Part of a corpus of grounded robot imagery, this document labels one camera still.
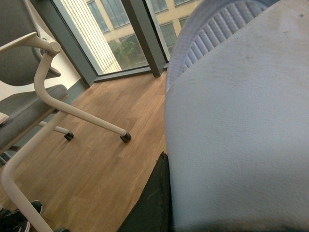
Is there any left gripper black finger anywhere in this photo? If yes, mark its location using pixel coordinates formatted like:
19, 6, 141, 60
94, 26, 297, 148
118, 152, 171, 232

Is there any light blue slide slipper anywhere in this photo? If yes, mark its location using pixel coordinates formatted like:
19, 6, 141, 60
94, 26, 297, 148
165, 0, 309, 232

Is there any black sneaker on floor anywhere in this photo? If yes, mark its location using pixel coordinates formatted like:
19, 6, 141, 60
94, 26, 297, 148
0, 208, 31, 232

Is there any white frame grey chair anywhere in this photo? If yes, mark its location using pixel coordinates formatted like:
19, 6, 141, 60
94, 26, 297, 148
0, 0, 131, 232

